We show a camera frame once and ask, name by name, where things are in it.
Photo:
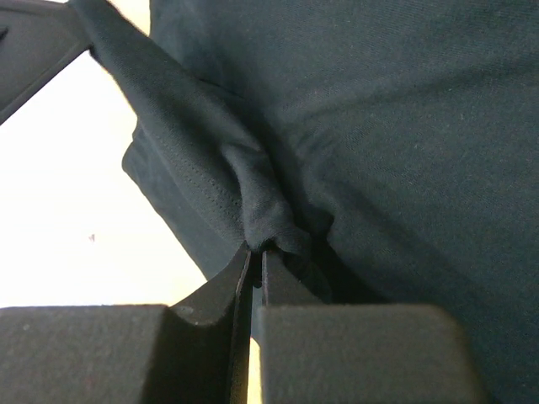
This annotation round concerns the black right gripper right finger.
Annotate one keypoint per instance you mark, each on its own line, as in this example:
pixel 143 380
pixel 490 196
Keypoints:
pixel 311 352

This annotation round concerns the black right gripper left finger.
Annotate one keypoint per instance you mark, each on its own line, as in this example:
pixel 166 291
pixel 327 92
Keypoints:
pixel 196 351

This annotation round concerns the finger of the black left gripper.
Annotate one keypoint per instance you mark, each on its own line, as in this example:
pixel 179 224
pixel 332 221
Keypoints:
pixel 38 40

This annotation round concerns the black t shirt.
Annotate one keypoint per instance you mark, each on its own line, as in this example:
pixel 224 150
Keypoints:
pixel 387 149

